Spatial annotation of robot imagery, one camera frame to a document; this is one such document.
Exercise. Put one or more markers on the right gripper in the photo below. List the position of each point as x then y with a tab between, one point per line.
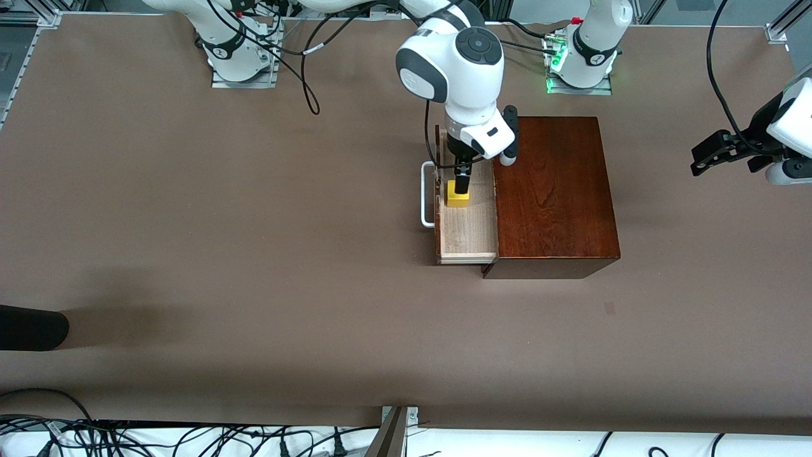
459	155

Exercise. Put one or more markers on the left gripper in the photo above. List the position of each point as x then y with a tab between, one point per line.
756	135

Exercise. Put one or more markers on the yellow wooden block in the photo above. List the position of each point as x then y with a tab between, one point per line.
458	200

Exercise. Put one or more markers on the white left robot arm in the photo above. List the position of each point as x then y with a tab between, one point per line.
593	44

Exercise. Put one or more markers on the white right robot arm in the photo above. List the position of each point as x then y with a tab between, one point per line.
457	70

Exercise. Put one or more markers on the dark brown wooden cabinet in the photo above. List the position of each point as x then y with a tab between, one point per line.
552	190

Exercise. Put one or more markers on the grey power strip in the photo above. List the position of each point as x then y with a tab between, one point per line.
387	11

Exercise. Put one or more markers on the brown table cover sheet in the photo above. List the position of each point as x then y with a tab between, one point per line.
254	254

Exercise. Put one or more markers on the black ribbed foam tube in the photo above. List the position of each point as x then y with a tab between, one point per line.
32	327

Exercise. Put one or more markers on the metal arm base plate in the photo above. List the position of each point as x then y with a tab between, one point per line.
580	91
244	84

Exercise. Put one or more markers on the silver metal bracket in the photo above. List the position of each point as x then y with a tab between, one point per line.
412	416

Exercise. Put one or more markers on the dark metal mount bar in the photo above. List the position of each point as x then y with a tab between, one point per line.
387	441

